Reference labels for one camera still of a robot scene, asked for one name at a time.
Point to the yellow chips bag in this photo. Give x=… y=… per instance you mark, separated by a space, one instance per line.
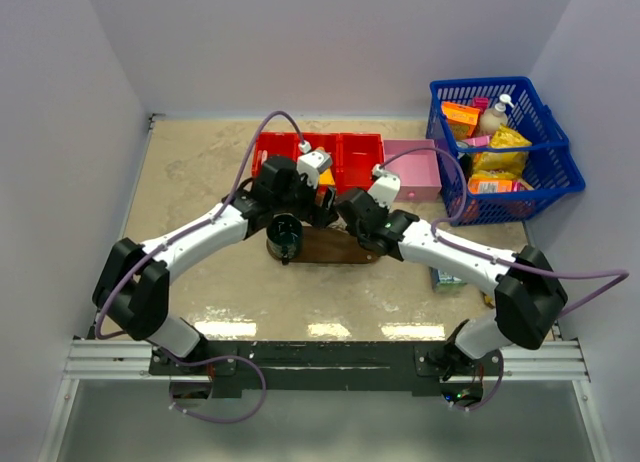
x=505 y=158

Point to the green blue carton box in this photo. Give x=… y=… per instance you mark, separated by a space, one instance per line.
x=443 y=282

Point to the white paper roll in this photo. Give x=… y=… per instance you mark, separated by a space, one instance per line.
x=488 y=300

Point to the red bin middle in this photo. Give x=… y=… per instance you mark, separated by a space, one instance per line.
x=329 y=143

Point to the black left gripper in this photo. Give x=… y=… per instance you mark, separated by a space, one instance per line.
x=313 y=214

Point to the orange snack box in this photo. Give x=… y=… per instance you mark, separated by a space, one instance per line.
x=461 y=119

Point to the pink small package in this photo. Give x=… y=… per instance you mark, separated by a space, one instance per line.
x=480 y=103

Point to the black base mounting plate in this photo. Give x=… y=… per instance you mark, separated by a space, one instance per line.
x=420 y=368

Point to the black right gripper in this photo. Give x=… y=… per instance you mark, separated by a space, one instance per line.
x=381 y=206

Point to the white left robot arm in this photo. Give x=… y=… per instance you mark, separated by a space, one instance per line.
x=133 y=289

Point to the yellow toothpaste tube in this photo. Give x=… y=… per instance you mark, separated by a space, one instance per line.
x=327 y=179

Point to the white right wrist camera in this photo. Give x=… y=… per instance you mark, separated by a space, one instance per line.
x=385 y=187

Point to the orange box lower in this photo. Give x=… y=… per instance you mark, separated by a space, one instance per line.
x=478 y=186

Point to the dark green mug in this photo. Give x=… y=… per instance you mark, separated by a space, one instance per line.
x=284 y=238

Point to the oval wooden tray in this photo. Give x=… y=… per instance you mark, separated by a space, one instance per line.
x=331 y=246

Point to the pink drawer box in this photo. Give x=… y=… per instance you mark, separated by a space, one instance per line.
x=418 y=171

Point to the beige pump soap bottle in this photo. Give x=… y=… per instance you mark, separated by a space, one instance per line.
x=494 y=117

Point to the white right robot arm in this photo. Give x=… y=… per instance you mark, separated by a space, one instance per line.
x=526 y=302

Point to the red bin left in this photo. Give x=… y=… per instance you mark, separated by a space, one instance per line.
x=274 y=143

